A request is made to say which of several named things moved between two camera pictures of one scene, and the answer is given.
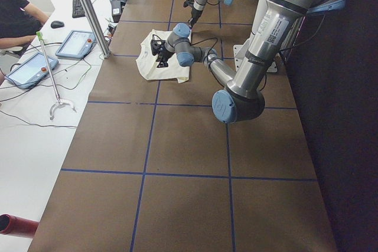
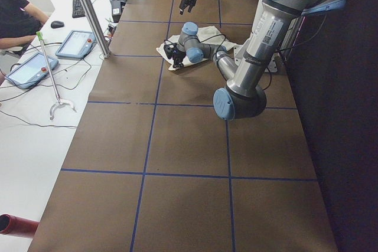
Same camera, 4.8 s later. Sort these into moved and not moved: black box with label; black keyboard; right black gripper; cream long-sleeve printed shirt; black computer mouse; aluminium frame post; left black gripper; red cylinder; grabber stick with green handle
Moved: right black gripper; cream long-sleeve printed shirt; left black gripper
Not moved: black box with label; red cylinder; black keyboard; black computer mouse; aluminium frame post; grabber stick with green handle
